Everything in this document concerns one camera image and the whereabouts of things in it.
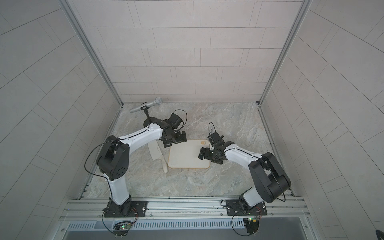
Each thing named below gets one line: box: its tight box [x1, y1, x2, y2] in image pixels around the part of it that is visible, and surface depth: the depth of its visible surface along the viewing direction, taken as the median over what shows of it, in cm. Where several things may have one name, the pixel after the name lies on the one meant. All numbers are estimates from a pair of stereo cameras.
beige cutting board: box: [168, 139, 211, 169], surface depth 88 cm
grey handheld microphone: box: [129, 97, 163, 113], surface depth 89 cm
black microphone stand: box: [140, 105, 158, 128], surface depth 103 cm
